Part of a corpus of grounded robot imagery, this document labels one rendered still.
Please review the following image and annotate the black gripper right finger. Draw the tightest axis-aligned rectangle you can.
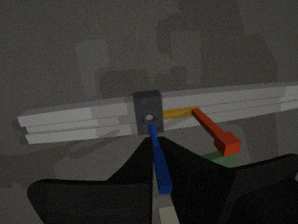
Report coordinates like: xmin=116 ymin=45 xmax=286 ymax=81
xmin=158 ymin=136 xmax=298 ymax=224

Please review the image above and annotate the blue pin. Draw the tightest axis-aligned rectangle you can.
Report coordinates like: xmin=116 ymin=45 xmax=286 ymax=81
xmin=148 ymin=124 xmax=173 ymax=194

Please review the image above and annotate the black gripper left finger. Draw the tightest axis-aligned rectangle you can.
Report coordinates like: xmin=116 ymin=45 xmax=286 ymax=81
xmin=27 ymin=137 xmax=153 ymax=224

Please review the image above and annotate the grey aluminum slotted rail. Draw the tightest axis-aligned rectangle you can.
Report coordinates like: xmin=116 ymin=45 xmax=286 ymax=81
xmin=16 ymin=81 xmax=298 ymax=144

